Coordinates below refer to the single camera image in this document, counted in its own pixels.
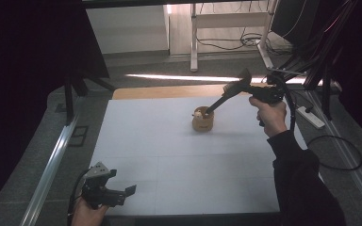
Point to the white power strip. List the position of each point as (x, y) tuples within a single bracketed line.
[(314, 120)]

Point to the white desk frame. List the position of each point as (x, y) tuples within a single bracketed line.
[(229, 20)]

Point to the round wooden cup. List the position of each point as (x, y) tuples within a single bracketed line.
[(203, 125)]

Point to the person's right hand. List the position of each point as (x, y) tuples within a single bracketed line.
[(273, 117)]

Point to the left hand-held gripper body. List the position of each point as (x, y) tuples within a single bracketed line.
[(95, 191)]

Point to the black metal stand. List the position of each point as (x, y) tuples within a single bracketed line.
[(327, 94), (69, 100)]

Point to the person's left hand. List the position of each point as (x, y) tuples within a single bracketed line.
[(88, 218)]

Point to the black plug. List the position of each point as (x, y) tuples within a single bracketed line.
[(309, 109)]

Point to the black floor socket frame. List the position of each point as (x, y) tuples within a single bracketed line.
[(78, 136)]

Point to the white table board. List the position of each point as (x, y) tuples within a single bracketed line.
[(185, 163)]

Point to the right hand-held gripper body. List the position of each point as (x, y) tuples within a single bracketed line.
[(267, 93)]

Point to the small cream figurine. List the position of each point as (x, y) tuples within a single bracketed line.
[(198, 115)]

